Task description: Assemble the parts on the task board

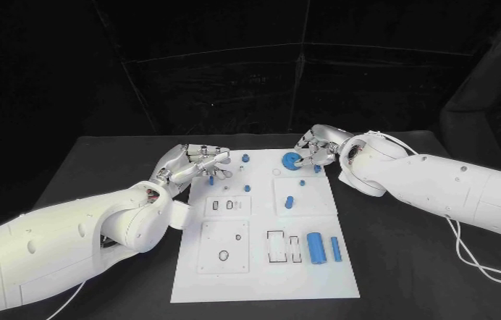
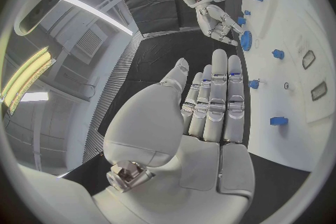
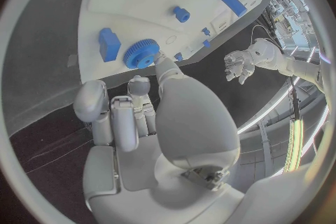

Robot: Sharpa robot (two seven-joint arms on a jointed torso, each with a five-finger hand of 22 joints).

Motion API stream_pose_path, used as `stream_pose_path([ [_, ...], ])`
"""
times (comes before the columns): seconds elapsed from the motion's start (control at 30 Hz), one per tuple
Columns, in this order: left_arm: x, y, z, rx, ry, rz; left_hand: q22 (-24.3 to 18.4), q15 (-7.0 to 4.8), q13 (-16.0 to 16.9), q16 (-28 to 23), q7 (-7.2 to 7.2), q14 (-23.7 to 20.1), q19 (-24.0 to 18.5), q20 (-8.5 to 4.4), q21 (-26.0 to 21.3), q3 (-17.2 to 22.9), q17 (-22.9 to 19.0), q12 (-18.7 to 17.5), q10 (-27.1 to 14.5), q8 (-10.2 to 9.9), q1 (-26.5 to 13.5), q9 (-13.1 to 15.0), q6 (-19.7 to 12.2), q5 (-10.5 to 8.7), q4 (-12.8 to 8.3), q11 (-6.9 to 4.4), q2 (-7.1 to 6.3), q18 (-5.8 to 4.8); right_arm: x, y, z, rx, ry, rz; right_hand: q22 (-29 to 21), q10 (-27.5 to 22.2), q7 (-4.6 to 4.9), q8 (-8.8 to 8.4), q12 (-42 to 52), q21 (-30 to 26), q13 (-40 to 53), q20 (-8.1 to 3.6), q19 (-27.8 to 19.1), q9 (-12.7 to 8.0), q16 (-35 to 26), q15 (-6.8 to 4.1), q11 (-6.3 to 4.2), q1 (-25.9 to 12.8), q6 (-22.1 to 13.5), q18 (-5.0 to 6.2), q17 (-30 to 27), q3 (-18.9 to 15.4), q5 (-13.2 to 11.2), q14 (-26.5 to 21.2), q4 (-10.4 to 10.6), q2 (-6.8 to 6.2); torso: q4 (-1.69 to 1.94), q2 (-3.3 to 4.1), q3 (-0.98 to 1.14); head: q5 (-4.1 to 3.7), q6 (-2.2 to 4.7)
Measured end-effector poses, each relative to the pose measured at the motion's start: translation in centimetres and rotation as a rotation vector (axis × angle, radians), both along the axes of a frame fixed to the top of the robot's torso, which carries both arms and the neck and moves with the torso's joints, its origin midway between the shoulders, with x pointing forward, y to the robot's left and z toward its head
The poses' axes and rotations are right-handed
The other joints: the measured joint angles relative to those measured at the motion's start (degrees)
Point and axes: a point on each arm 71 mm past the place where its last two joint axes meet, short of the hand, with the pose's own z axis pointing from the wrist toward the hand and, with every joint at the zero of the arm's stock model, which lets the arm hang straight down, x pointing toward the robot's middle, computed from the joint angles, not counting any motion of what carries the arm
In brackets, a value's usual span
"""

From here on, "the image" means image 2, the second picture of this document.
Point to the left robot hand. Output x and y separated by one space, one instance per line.
157 123

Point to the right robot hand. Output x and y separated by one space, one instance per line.
210 18

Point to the blue gear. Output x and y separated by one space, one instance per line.
246 41

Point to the white task board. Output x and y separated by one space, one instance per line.
288 102

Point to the small blue peg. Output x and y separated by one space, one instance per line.
247 12

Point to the blue block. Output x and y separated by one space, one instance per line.
278 121

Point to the glowing light bar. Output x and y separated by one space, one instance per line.
25 79

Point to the white oval camera head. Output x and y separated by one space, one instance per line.
36 7

